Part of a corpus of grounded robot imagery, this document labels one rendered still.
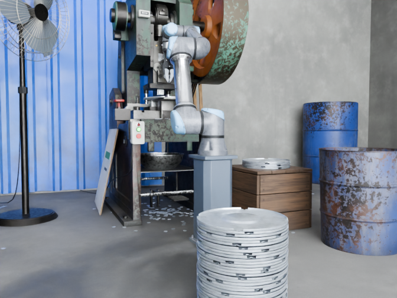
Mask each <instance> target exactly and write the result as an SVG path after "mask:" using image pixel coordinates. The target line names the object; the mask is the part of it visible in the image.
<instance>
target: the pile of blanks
mask: <svg viewBox="0 0 397 298"><path fill-rule="evenodd" d="M288 233H289V229H288V223H287V224H286V225H285V226H283V227H281V228H278V229H273V230H268V231H257V232H240V231H226V230H221V229H215V228H211V227H208V226H205V225H202V224H201V223H199V222H198V220H197V242H196V247H197V298H288V292H287V288H288V238H289V236H288Z"/></svg>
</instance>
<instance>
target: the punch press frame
mask: <svg viewBox="0 0 397 298"><path fill-rule="evenodd" d="M125 2H126V4H127V6H128V12H130V13H131V20H130V23H127V26H128V29H129V41H118V88H119V89H120V92H121V94H122V99H124V100H125V101H124V102H122V106H123V108H124V107H125V106H126V104H127V103H136V97H137V96H139V103H140V76H148V71H147V72H145V71H144V65H145V63H146V62H147V61H148V59H149V58H150V57H151V16H150V17H149V18H148V19H146V18H138V11H139V10H146V11H150V14H151V11H152V9H153V6H154V5H155V4H163V5H166V6H167V8H168V13H169V14H173V16H174V23H175V24H176V25H187V26H193V4H192V3H191V1H190V0H126V1H125ZM153 96H165V97H167V95H166V91H164V95H157V91H154V90H153ZM140 121H144V123H145V142H147V143H148V151H149V152H152V151H154V142H186V151H192V142H199V134H184V135H183V134H176V133H175V132H174V131H173V129H172V126H171V120H170V119H140ZM158 179H168V177H167V176H161V177H141V180H158ZM186 193H194V189H193V190H176V191H167V192H150V193H141V197H146V196H162V195H178V194H186Z"/></svg>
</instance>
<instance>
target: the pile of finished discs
mask: <svg viewBox="0 0 397 298"><path fill-rule="evenodd" d="M242 167H245V168H249V169H288V168H290V160H287V159H281V158H269V159H264V158H247V159H243V160H242Z"/></svg>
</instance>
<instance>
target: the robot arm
mask: <svg viewBox="0 0 397 298"><path fill-rule="evenodd" d="M162 52H163V55H164V59H163V60H161V69H162V71H163V72H164V78H165V79H166V81H167V82H168V83H170V81H172V79H173V76H174V84H175V100H176V106H175V107H174V108H173V111H171V116H170V117H171V126H172V129H173V131H174V132H175V133H176V134H183V135H184V134H201V142H200V146H199V148H198V155H200V156H226V155H227V147H226V144H225V141H224V112H223V111H221V110H218V109H211V108H202V109H201V111H197V108H196V106H195V105H194V104H193V96H192V88H191V75H190V63H191V62H192V60H200V59H202V58H204V57H206V56H207V55H208V53H209V52H210V42H209V40H208V39H207V38H205V37H202V36H201V34H200V28H199V27H196V26H187V25H176V24H175V23H173V22H171V23H169V24H167V25H163V26H162ZM168 69H170V71H169V70H168ZM168 73H170V75H168ZM168 77H169V78H168Z"/></svg>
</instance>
